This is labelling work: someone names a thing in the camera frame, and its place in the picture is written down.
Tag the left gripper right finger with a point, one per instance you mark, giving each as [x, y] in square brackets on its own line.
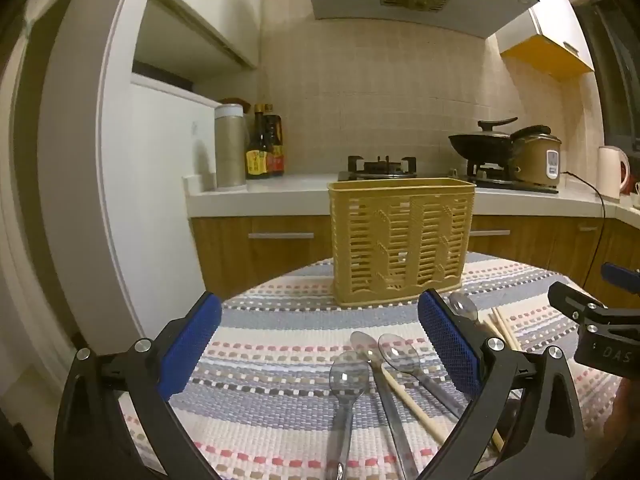
[546, 439]

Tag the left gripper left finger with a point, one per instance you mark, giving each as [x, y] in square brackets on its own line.
[92, 440]

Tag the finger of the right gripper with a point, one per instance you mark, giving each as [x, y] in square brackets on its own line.
[575, 305]
[623, 278]

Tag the wooden chopstick pair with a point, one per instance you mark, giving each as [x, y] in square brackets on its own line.
[505, 329]

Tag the clear spoon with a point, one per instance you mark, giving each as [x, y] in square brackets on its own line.
[463, 306]
[367, 347]
[349, 377]
[405, 359]

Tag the pink electric kettle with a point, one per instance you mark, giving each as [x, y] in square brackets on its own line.
[613, 172]

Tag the black gas stove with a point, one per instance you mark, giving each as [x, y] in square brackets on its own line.
[488, 176]

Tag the brown rice cooker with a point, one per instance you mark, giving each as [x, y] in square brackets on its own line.
[535, 156]

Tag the black wok with lid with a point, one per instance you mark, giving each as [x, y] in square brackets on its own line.
[488, 146]

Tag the yellow plastic utensil basket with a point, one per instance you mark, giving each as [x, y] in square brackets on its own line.
[394, 238]

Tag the striped woven table mat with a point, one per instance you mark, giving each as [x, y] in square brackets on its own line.
[261, 402]

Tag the soy sauce bottle yellow label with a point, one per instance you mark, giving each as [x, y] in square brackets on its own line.
[257, 152]

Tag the beige thermos flask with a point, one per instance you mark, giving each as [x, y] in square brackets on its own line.
[230, 137]

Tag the sauce bottle red label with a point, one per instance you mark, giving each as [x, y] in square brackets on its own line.
[273, 123]

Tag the white upper left cabinet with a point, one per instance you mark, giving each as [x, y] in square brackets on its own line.
[186, 42]

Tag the white yellow wall cabinet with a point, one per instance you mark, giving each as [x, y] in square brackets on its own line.
[548, 38]

